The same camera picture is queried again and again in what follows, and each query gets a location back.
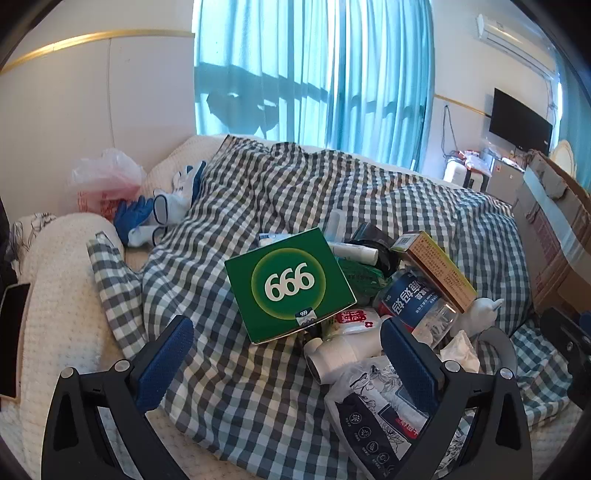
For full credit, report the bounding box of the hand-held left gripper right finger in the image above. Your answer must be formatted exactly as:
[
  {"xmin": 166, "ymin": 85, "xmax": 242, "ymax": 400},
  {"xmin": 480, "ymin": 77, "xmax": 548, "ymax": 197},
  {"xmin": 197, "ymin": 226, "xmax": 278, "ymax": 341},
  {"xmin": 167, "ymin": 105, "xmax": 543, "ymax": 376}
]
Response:
[{"xmin": 379, "ymin": 318, "xmax": 535, "ymax": 480}]

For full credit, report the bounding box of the grey mini fridge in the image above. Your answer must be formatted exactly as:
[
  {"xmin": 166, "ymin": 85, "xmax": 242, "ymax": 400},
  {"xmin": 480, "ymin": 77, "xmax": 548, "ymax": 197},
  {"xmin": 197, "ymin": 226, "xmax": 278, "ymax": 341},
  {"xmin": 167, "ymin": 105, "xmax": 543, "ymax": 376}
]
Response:
[{"xmin": 486, "ymin": 159, "xmax": 528, "ymax": 205}]

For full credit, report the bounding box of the black white printed pouch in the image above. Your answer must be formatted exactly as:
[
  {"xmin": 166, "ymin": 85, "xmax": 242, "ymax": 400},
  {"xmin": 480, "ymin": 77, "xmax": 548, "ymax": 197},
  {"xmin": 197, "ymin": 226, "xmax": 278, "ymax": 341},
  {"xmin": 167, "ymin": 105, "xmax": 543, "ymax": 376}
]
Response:
[{"xmin": 323, "ymin": 354, "xmax": 468, "ymax": 480}]

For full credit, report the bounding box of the small blue white tube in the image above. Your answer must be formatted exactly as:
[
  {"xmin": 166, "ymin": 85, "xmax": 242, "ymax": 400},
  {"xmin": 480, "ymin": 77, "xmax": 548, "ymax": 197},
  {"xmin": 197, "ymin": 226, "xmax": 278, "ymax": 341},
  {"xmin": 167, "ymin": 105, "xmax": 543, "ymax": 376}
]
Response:
[{"xmin": 257, "ymin": 232, "xmax": 293, "ymax": 248}]

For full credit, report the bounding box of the white oval mirror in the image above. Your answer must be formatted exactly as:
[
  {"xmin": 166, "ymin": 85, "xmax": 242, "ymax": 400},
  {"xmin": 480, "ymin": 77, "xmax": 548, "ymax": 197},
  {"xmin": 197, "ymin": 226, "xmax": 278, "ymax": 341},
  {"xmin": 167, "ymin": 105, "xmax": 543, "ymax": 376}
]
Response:
[{"xmin": 551, "ymin": 139, "xmax": 576, "ymax": 175}]

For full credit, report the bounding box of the pink plastic bag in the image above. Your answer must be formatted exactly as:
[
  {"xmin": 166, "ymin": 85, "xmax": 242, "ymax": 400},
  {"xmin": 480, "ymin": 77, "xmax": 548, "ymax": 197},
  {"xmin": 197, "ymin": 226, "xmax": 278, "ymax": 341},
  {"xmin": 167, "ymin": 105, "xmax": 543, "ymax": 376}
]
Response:
[{"xmin": 69, "ymin": 148, "xmax": 147, "ymax": 223}]

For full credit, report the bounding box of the wide blue curtain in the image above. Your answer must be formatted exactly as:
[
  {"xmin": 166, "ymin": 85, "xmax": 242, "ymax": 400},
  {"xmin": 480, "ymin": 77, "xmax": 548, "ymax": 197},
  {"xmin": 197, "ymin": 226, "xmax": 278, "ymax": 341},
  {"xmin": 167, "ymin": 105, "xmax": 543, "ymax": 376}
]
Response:
[{"xmin": 192, "ymin": 0, "xmax": 436, "ymax": 174}]

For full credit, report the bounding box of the blue label water bottle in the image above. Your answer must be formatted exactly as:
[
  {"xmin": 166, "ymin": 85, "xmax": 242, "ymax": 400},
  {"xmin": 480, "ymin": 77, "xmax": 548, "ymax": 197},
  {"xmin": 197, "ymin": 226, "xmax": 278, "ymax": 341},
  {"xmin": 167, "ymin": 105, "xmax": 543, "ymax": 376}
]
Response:
[{"xmin": 373, "ymin": 270, "xmax": 461, "ymax": 350}]

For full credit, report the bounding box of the black television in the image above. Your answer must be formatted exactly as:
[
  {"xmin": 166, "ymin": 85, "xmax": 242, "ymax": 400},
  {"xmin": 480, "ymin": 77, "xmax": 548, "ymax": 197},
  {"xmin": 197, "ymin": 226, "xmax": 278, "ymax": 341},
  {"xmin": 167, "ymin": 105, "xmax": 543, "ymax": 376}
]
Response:
[{"xmin": 488, "ymin": 87, "xmax": 554, "ymax": 157}]

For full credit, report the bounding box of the yellow orange box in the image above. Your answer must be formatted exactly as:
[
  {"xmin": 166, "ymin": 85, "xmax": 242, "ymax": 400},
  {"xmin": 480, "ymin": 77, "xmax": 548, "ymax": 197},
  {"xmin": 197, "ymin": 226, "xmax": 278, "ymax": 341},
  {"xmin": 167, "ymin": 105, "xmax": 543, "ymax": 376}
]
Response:
[{"xmin": 390, "ymin": 231, "xmax": 479, "ymax": 315}]

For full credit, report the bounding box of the black jar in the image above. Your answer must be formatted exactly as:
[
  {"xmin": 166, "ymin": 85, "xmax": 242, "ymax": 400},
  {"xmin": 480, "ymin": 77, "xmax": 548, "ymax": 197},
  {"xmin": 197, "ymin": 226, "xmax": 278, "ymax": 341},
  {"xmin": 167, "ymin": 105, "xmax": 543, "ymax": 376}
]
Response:
[{"xmin": 348, "ymin": 222, "xmax": 403, "ymax": 278}]

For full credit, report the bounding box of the cardboard box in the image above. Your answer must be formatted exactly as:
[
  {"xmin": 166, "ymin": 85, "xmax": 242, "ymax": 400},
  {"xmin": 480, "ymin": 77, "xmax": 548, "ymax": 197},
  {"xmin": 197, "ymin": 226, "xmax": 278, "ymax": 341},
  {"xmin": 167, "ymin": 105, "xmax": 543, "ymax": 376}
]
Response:
[{"xmin": 510, "ymin": 148, "xmax": 591, "ymax": 320}]

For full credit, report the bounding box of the floral printed cloth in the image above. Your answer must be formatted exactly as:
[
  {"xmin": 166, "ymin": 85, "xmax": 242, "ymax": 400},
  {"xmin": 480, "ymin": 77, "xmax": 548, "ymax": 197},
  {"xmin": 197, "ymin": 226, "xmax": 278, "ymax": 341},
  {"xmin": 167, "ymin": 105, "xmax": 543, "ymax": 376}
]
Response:
[{"xmin": 8, "ymin": 212, "xmax": 59, "ymax": 265}]

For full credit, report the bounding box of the green box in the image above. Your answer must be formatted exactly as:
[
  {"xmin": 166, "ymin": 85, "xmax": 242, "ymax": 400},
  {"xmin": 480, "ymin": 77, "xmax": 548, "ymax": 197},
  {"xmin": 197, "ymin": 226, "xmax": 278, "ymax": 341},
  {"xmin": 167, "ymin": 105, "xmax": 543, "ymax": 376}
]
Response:
[{"xmin": 224, "ymin": 227, "xmax": 359, "ymax": 346}]

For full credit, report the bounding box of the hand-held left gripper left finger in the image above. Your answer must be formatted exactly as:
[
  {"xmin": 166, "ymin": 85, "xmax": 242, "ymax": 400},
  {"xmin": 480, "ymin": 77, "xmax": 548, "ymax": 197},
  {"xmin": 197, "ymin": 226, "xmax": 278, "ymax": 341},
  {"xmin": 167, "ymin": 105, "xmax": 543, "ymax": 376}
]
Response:
[{"xmin": 41, "ymin": 315, "xmax": 197, "ymax": 480}]

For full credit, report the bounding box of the black phone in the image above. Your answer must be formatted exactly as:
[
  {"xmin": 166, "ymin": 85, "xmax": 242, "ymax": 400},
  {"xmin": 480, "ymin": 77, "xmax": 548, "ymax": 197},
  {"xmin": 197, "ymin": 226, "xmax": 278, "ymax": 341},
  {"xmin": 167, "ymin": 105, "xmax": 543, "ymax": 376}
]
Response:
[{"xmin": 0, "ymin": 282, "xmax": 32, "ymax": 400}]

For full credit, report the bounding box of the hanging wall cable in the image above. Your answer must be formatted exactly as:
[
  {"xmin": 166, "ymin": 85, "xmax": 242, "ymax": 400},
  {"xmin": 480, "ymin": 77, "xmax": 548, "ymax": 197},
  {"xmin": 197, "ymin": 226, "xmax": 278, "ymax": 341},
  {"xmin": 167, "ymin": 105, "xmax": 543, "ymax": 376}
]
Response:
[{"xmin": 440, "ymin": 103, "xmax": 457, "ymax": 158}]

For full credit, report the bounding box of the grey white checked blanket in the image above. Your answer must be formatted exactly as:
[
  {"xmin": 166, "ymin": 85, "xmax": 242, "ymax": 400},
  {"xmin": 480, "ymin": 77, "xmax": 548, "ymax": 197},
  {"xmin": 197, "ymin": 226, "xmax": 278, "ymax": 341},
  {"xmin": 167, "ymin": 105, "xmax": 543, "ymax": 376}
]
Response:
[{"xmin": 87, "ymin": 135, "xmax": 583, "ymax": 480}]

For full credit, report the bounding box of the white air conditioner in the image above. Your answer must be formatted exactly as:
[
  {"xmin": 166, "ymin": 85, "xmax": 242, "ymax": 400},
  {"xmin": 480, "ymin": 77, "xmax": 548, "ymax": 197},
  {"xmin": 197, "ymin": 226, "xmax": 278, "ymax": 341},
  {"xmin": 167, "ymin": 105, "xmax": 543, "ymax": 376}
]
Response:
[{"xmin": 475, "ymin": 13, "xmax": 557, "ymax": 77}]

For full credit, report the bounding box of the white tissue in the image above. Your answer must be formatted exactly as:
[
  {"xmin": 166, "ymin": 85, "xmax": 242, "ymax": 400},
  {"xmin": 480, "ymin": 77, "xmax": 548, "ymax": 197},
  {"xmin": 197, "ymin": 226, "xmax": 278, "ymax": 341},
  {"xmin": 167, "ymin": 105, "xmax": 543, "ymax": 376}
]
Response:
[{"xmin": 438, "ymin": 329, "xmax": 482, "ymax": 376}]

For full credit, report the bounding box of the green packet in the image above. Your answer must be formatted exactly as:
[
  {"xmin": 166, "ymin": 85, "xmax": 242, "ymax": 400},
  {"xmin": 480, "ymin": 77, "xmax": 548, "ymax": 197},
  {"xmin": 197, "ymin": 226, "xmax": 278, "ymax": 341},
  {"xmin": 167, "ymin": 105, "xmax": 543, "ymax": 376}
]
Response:
[{"xmin": 337, "ymin": 258, "xmax": 394, "ymax": 306}]

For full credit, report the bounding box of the white plastic bottle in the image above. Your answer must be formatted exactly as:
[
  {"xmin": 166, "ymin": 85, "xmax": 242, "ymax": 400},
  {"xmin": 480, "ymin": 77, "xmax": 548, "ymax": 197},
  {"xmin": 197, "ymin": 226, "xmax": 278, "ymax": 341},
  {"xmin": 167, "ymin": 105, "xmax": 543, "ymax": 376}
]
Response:
[{"xmin": 303, "ymin": 327, "xmax": 387, "ymax": 385}]

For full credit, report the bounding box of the white figurine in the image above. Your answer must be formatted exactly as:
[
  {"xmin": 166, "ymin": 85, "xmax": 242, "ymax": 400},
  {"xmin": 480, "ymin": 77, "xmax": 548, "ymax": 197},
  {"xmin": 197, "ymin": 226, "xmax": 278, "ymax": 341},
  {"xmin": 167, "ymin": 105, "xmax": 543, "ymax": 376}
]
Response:
[{"xmin": 456, "ymin": 296, "xmax": 505, "ymax": 339}]

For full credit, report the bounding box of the translucent plastic cup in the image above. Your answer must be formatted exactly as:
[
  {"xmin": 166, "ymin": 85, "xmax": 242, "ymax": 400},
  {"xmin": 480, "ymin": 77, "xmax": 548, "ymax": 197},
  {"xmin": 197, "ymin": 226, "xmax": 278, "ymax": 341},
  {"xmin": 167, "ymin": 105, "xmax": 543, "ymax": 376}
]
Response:
[{"xmin": 325, "ymin": 209, "xmax": 348, "ymax": 243}]

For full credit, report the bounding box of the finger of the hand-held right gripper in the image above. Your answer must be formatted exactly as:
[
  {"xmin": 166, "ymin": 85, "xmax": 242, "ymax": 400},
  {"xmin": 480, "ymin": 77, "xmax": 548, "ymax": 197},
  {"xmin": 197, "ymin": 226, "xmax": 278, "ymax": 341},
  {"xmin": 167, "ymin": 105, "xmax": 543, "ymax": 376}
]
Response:
[{"xmin": 539, "ymin": 307, "xmax": 591, "ymax": 411}]

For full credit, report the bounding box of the white appliance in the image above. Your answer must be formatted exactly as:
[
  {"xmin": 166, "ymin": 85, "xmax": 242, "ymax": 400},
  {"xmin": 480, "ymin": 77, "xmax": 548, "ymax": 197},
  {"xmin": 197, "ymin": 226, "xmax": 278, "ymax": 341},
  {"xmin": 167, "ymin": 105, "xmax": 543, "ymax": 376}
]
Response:
[{"xmin": 443, "ymin": 161, "xmax": 470, "ymax": 188}]

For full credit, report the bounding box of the narrow blue curtain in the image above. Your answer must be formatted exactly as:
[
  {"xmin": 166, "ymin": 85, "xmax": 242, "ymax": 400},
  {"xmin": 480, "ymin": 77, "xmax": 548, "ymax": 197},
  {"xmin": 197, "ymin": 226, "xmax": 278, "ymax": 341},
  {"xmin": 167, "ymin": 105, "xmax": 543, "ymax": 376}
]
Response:
[{"xmin": 551, "ymin": 59, "xmax": 574, "ymax": 145}]

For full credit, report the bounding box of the white red printed packet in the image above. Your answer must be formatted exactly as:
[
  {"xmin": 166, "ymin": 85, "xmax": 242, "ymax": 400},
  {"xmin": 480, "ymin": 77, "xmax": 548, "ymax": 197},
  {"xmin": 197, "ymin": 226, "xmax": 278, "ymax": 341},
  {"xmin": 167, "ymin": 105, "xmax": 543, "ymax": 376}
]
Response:
[{"xmin": 334, "ymin": 308, "xmax": 394, "ymax": 339}]

